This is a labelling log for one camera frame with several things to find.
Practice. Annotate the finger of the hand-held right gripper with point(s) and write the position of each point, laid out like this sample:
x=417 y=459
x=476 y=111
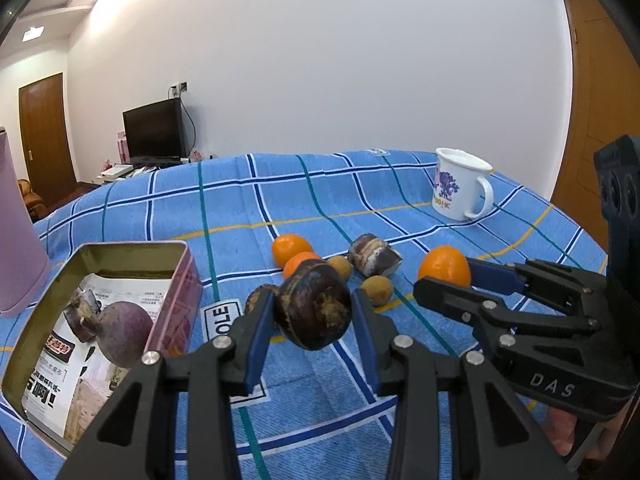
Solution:
x=492 y=277
x=450 y=301

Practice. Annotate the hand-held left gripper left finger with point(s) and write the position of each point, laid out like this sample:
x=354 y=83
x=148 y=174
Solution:
x=257 y=342

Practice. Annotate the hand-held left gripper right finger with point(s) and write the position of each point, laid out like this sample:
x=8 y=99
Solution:
x=367 y=342

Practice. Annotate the orange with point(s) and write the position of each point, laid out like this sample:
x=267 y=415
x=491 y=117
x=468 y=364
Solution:
x=299 y=260
x=445 y=266
x=292 y=246

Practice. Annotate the small brown round fruit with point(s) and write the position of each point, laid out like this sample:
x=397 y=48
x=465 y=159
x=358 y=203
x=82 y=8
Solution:
x=376 y=290
x=341 y=266

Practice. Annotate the dark brown mangosteen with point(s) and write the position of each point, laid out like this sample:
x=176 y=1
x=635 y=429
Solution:
x=312 y=310
x=254 y=300

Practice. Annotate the mottled dark brown fruit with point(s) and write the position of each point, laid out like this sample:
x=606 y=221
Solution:
x=372 y=255

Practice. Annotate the pink metal tin box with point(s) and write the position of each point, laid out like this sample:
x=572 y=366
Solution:
x=175 y=300

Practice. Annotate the person's right hand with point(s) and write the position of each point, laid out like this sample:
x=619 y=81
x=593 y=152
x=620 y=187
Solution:
x=561 y=430

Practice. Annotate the white printed mug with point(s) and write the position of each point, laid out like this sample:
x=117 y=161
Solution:
x=457 y=185

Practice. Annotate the purple mangosteen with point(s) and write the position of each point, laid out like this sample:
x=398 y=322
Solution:
x=125 y=332

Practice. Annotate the printed paper leaflet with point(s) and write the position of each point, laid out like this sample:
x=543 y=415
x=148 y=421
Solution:
x=125 y=290

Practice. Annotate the blue plaid blanket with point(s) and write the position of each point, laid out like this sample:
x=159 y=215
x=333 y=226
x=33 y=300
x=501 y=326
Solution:
x=300 y=200

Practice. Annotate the light wooden door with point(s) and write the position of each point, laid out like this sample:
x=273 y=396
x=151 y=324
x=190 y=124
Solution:
x=585 y=110

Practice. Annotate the small pink ornament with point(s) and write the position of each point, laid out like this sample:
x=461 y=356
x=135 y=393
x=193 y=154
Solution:
x=197 y=155

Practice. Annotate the white flat box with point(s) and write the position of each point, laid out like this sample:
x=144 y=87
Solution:
x=117 y=170

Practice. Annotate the black television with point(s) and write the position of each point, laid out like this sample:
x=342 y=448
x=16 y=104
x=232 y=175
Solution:
x=152 y=130

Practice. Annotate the pink box beside television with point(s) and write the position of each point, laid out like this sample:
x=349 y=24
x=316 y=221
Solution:
x=121 y=147

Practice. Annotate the pink thermos bottle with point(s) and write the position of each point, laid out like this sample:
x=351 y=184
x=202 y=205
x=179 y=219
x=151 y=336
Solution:
x=15 y=240

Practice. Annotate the brown wooden door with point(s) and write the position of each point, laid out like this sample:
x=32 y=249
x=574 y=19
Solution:
x=45 y=135

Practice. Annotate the square ceiling light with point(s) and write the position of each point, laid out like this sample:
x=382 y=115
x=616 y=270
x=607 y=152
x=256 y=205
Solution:
x=31 y=34

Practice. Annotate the wall socket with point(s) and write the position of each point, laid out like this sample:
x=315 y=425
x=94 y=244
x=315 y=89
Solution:
x=179 y=87

